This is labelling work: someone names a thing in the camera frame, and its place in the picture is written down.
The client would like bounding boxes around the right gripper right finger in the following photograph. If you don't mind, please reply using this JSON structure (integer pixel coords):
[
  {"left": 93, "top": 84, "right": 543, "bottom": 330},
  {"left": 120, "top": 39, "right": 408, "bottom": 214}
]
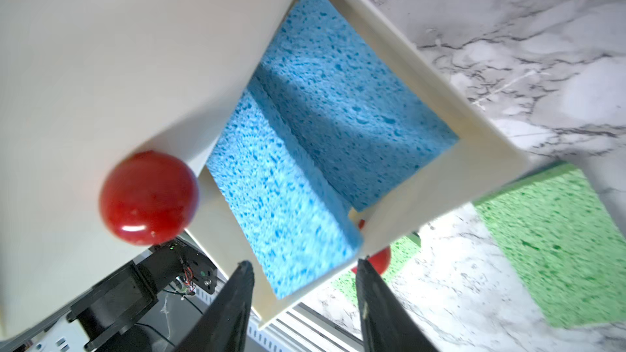
[{"left": 355, "top": 259, "right": 437, "bottom": 351}]

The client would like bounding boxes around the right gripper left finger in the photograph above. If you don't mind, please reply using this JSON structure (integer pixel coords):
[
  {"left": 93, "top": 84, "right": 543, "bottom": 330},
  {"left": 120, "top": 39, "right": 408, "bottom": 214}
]
[{"left": 174, "top": 261, "right": 254, "bottom": 352}]

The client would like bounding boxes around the blue sponge front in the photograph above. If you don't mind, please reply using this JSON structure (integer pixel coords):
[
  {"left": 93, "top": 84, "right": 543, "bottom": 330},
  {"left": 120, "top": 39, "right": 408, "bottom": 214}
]
[{"left": 206, "top": 78, "right": 363, "bottom": 299}]

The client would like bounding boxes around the blue sponge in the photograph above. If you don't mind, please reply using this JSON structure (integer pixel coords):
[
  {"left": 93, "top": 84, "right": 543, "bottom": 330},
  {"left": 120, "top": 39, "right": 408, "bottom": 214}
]
[
  {"left": 255, "top": 0, "right": 458, "bottom": 211},
  {"left": 206, "top": 78, "right": 363, "bottom": 299}
]

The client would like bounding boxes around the drawer with red knob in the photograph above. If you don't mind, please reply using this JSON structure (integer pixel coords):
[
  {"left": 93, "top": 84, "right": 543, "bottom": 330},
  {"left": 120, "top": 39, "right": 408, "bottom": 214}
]
[{"left": 99, "top": 151, "right": 200, "bottom": 246}]

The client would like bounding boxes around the green sponge left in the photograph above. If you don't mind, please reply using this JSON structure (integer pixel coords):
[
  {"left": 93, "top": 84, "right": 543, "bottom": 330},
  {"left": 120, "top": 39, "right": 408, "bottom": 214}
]
[{"left": 331, "top": 234, "right": 422, "bottom": 306}]

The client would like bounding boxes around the green sponge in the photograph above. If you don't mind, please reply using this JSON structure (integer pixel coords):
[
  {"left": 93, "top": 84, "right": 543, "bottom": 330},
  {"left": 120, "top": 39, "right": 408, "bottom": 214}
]
[
  {"left": 474, "top": 163, "right": 625, "bottom": 328},
  {"left": 331, "top": 234, "right": 422, "bottom": 306}
]

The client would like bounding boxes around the green sponge right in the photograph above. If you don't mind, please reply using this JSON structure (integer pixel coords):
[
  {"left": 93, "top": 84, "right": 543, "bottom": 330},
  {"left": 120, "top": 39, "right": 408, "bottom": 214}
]
[{"left": 474, "top": 163, "right": 625, "bottom": 328}]

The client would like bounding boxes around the aluminium front rail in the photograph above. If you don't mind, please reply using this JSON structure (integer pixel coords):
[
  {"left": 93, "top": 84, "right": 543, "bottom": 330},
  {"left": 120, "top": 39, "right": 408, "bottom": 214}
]
[{"left": 246, "top": 283, "right": 365, "bottom": 351}]

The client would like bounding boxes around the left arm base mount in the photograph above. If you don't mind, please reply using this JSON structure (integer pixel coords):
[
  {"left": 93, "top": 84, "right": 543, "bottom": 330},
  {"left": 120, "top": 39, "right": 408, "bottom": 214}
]
[{"left": 66, "top": 238, "right": 218, "bottom": 351}]

